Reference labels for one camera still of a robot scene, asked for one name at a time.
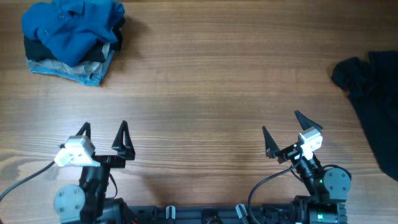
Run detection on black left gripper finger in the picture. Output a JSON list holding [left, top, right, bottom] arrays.
[[76, 122, 91, 139], [111, 120, 135, 156]]

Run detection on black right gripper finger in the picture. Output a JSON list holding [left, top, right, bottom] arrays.
[[262, 126, 280, 159], [294, 110, 323, 131]]

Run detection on blue polo shirt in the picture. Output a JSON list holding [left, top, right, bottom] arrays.
[[21, 0, 125, 67]]

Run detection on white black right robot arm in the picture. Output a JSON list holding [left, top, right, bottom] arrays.
[[257, 110, 352, 224]]

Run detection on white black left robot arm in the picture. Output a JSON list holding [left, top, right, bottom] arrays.
[[53, 121, 139, 223]]

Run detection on folded light blue jeans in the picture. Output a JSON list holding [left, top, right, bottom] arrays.
[[27, 50, 114, 86]]

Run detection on folded grey garment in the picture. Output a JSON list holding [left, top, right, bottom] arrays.
[[27, 59, 104, 75]]

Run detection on black garment at right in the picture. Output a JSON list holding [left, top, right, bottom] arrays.
[[331, 50, 397, 180]]

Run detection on folded black garment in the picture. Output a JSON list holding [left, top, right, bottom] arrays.
[[24, 17, 126, 63]]

